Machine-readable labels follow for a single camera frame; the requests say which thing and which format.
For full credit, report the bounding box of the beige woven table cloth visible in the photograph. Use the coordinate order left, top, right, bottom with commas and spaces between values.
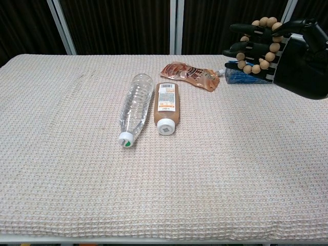
0, 53, 328, 239

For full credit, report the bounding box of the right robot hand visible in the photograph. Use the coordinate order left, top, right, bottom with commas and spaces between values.
222, 17, 328, 101

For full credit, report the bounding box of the brown drink bottle white cap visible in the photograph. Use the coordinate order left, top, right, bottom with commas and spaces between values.
153, 82, 180, 136

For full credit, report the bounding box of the wooden bead bracelet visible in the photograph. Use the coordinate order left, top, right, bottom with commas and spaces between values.
235, 16, 284, 74

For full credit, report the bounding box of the silver partition post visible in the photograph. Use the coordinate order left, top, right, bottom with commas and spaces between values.
280, 0, 299, 24
46, 0, 77, 55
169, 0, 185, 55

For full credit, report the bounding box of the blue cookie package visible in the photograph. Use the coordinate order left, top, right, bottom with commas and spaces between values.
224, 60, 274, 85

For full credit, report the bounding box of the black curtain panel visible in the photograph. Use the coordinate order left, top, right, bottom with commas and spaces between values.
0, 0, 56, 68
58, 0, 172, 55
293, 0, 328, 30
182, 0, 292, 55

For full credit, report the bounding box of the clear plastic water bottle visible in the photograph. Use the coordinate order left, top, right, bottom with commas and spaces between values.
117, 73, 154, 149

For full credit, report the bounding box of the brown foil snack pouch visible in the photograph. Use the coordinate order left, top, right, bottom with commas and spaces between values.
160, 61, 221, 92

